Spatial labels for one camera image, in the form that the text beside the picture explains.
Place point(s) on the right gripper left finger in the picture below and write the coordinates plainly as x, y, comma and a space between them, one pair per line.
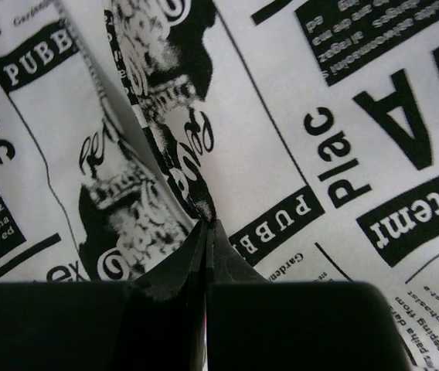
152, 323

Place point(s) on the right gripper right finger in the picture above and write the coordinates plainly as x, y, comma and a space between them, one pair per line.
253, 324

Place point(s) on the newspaper print trousers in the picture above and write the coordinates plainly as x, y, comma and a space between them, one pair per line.
309, 128

